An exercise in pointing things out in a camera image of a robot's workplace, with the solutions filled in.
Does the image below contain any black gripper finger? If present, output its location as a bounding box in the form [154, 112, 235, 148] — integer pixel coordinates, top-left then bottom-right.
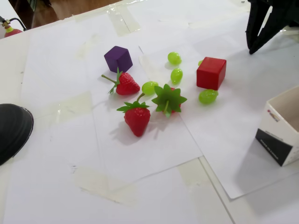
[249, 0, 299, 55]
[246, 0, 273, 49]

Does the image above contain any red cube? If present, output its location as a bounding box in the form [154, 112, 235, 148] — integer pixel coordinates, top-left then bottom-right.
[196, 56, 227, 91]

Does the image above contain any purple cube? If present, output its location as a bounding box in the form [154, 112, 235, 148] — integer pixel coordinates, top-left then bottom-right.
[104, 45, 133, 73]

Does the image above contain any red plastic strawberry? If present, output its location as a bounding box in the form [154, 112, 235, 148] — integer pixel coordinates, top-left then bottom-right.
[101, 67, 141, 96]
[116, 92, 151, 138]
[151, 84, 188, 119]

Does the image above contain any white and black carton box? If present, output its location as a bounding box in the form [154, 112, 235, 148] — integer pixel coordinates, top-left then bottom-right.
[255, 85, 299, 167]

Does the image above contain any clear glossy tape strip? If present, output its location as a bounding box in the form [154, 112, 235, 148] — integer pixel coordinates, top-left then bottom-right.
[107, 4, 142, 37]
[50, 91, 94, 123]

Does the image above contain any beige masking tape strip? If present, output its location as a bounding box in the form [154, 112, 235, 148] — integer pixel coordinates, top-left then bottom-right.
[74, 167, 138, 207]
[177, 158, 212, 187]

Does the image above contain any red fire extinguisher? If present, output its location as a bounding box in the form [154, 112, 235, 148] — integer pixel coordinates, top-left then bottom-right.
[0, 15, 28, 38]

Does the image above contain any black round base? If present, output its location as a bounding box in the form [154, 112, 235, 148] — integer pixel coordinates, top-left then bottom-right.
[0, 104, 35, 166]

